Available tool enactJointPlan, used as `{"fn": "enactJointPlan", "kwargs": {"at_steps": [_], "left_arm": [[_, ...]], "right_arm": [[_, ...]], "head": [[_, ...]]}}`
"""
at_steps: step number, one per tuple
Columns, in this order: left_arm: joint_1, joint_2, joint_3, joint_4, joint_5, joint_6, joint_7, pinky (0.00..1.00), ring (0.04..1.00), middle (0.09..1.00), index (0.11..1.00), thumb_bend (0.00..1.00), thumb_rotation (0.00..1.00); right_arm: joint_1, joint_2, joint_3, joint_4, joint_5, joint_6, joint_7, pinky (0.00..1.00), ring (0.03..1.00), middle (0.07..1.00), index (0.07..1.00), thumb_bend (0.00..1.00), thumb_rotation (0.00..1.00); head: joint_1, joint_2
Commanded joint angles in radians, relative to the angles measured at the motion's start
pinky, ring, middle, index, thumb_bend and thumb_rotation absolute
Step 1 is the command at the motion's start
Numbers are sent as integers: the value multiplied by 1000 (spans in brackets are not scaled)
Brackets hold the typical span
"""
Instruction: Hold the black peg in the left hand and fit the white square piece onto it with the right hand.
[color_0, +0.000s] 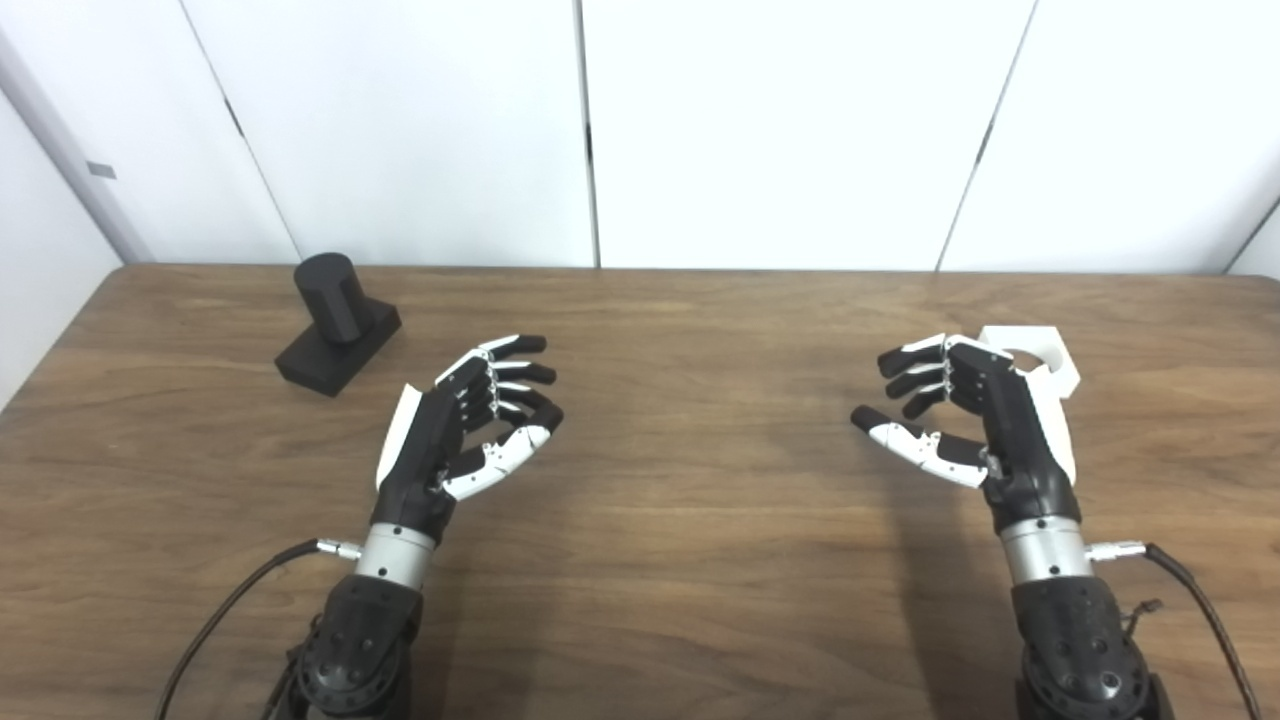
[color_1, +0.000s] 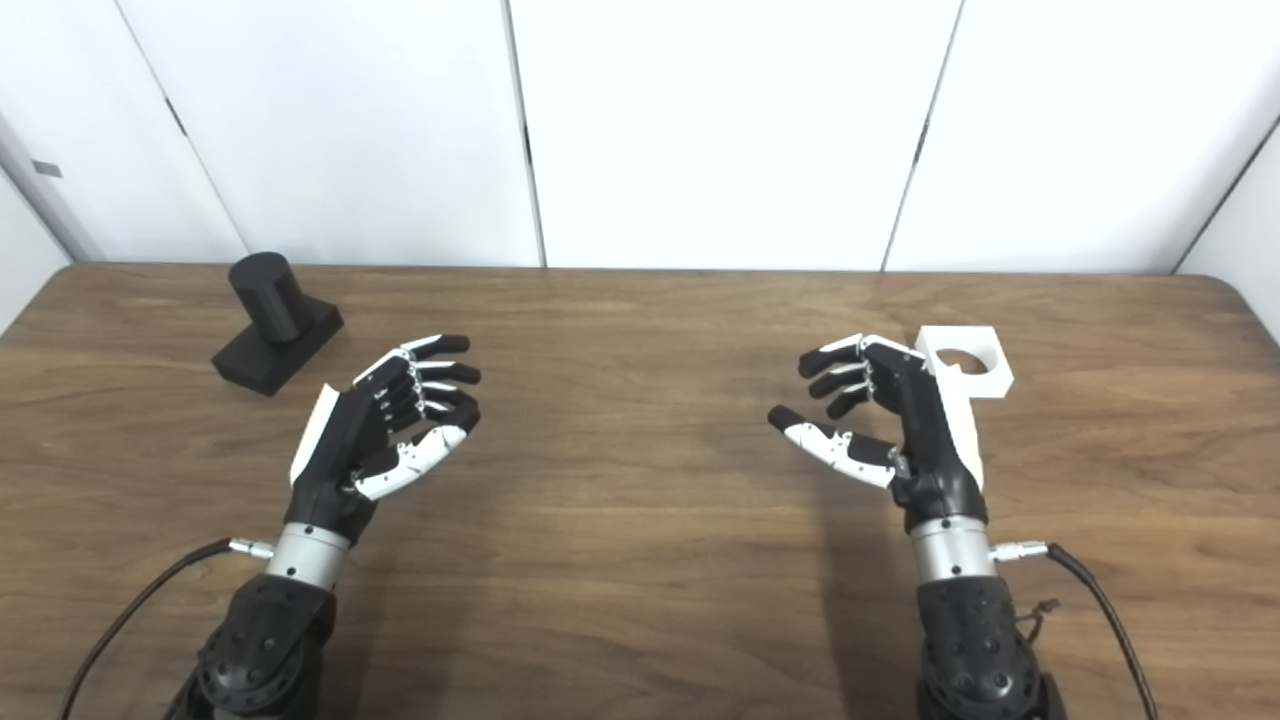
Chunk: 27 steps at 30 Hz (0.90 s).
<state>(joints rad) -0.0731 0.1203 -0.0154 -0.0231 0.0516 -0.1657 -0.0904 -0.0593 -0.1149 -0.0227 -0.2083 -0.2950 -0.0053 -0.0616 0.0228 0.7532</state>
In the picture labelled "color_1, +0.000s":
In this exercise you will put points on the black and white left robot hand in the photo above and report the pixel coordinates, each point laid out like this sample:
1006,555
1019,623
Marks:
340,440

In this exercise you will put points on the black peg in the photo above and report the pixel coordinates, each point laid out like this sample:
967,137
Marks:
265,295

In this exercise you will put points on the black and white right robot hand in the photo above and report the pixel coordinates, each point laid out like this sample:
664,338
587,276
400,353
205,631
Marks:
930,440

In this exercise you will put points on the small grey wall plate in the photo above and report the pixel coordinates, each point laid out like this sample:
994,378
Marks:
46,169

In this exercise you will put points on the white square piece with hole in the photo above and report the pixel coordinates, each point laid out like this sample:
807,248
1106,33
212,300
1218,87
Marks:
990,375

